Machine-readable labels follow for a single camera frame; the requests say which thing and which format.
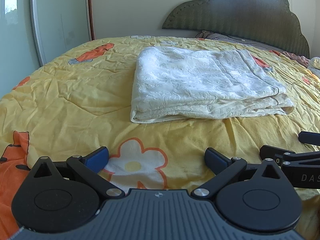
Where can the yellow floral bed sheet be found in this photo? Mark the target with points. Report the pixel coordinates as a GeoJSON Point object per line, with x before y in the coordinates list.
{"type": "Point", "coordinates": [75, 100]}

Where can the dark green headboard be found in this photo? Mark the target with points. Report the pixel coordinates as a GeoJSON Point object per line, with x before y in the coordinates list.
{"type": "Point", "coordinates": [237, 12]}

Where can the pink cloth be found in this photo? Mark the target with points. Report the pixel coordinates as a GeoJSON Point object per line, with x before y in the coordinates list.
{"type": "Point", "coordinates": [297, 57]}

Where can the cream floral pillow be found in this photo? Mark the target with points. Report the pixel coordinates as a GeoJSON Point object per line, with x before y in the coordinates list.
{"type": "Point", "coordinates": [314, 63]}

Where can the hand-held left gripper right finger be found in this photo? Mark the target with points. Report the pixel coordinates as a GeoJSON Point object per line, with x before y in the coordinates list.
{"type": "Point", "coordinates": [215, 158]}

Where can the white towel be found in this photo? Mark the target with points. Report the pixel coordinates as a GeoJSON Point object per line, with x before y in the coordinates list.
{"type": "Point", "coordinates": [195, 85]}

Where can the frosted glass wardrobe door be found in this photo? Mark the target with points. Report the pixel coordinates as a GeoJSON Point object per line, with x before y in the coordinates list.
{"type": "Point", "coordinates": [57, 17]}

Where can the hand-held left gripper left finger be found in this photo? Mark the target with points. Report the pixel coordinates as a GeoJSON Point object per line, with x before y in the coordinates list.
{"type": "Point", "coordinates": [97, 158]}

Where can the grey patterned pillow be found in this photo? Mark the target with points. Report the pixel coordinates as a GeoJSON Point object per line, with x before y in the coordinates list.
{"type": "Point", "coordinates": [225, 36]}

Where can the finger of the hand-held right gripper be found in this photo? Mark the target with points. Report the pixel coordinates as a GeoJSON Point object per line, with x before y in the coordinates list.
{"type": "Point", "coordinates": [310, 137]}
{"type": "Point", "coordinates": [268, 151]}

